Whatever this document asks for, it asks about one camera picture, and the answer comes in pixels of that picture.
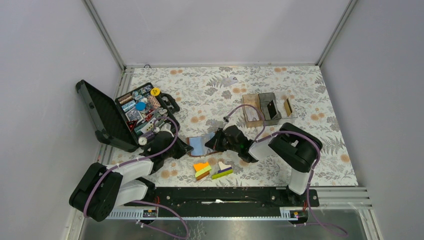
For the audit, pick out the gold card stack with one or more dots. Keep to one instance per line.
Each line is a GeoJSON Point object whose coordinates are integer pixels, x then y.
{"type": "Point", "coordinates": [288, 107]}

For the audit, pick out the black VIP card stack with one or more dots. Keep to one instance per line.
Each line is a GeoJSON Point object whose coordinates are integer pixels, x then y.
{"type": "Point", "coordinates": [272, 110]}

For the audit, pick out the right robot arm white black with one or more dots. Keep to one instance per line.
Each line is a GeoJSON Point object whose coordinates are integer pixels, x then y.
{"type": "Point", "coordinates": [299, 149]}

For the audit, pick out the white dealer chip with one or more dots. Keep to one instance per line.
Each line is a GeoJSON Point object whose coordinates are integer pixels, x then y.
{"type": "Point", "coordinates": [142, 141]}

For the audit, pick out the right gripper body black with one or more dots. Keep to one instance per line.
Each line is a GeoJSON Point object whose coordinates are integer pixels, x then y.
{"type": "Point", "coordinates": [222, 144]}

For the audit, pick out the white purple green card stack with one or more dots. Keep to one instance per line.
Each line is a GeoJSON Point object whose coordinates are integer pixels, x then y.
{"type": "Point", "coordinates": [224, 170]}

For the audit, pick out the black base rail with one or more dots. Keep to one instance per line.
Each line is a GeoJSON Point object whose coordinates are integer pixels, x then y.
{"type": "Point", "coordinates": [230, 202]}

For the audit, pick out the black poker chip case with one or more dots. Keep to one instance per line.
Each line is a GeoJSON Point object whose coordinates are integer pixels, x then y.
{"type": "Point", "coordinates": [116, 121]}

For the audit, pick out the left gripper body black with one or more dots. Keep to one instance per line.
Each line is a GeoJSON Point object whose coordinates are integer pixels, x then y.
{"type": "Point", "coordinates": [176, 151]}

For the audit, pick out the blue poker chip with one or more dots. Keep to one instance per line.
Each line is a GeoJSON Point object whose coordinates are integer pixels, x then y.
{"type": "Point", "coordinates": [140, 106]}

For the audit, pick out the yellow poker chip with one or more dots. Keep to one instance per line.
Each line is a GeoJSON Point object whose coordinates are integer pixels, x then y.
{"type": "Point", "coordinates": [155, 91]}

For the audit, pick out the brown leather card holder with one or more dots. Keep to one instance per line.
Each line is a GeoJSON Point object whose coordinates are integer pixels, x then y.
{"type": "Point", "coordinates": [198, 145]}

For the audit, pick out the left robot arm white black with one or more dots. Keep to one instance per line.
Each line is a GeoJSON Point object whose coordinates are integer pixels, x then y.
{"type": "Point", "coordinates": [104, 187]}

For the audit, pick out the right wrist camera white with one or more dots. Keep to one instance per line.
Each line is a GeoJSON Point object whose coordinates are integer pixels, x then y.
{"type": "Point", "coordinates": [230, 123]}

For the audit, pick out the orange green brown card stack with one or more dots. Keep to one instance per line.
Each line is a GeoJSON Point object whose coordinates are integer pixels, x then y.
{"type": "Point", "coordinates": [201, 170]}

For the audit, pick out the floral patterned table mat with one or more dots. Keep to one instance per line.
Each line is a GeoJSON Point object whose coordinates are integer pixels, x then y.
{"type": "Point", "coordinates": [204, 102]}

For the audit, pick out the silver card on mat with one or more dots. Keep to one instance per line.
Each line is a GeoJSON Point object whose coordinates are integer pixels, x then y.
{"type": "Point", "coordinates": [226, 82]}

